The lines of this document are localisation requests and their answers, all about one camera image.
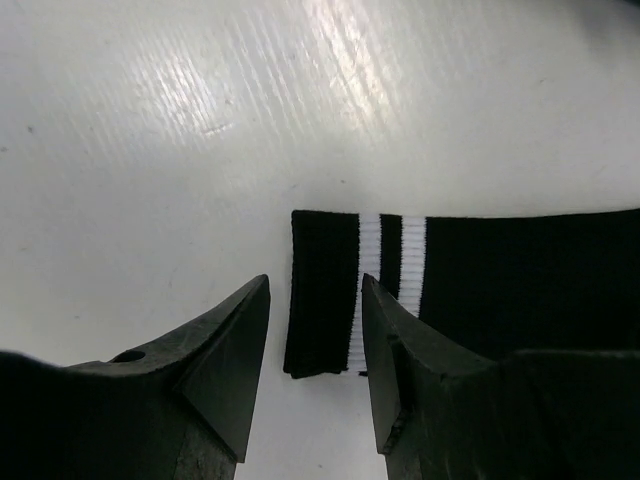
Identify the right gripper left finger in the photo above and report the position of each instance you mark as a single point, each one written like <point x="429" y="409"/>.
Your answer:
<point x="178" y="407"/>

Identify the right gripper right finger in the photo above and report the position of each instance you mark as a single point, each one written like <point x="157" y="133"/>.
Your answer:
<point x="441" y="411"/>

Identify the black striped sock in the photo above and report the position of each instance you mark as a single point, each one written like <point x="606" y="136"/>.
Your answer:
<point x="492" y="285"/>

